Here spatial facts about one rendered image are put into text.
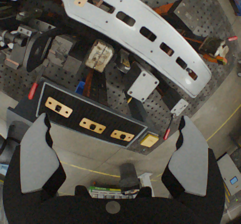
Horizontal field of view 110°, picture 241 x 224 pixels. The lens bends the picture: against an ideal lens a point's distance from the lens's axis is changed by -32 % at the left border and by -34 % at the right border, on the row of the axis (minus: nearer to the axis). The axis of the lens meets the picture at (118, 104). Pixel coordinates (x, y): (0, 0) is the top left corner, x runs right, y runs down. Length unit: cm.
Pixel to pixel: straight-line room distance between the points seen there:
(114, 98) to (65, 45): 60
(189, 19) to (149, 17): 16
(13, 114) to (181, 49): 78
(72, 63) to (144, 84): 24
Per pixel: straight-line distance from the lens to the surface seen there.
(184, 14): 54
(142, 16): 49
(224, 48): 68
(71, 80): 86
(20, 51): 38
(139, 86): 42
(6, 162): 53
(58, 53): 42
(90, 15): 47
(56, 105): 39
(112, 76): 83
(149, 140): 54
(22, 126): 60
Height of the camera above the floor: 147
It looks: 55 degrees down
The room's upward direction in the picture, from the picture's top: 167 degrees clockwise
